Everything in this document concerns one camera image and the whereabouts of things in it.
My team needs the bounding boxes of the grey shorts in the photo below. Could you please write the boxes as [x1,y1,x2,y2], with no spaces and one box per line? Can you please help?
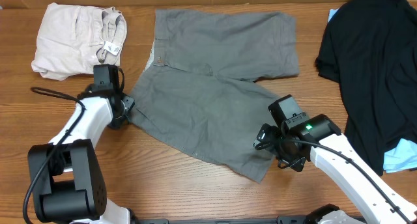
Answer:
[130,9,299,182]

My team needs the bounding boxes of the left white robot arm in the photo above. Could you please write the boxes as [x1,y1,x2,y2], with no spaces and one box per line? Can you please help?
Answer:
[22,85,138,223]

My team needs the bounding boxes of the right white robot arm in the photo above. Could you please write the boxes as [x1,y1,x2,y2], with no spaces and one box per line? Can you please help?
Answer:
[253,115,416,223]

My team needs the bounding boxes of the folded beige shorts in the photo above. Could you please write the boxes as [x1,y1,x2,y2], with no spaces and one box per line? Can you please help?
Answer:
[31,3,128,81]

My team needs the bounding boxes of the light blue garment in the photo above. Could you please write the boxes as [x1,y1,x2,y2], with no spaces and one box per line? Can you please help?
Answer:
[327,8,417,175]

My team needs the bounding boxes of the black t-shirt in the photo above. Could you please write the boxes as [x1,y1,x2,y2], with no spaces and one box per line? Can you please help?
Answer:
[314,0,417,178]

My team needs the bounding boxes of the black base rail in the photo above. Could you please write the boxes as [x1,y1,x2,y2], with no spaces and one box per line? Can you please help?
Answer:
[132,215,309,224]

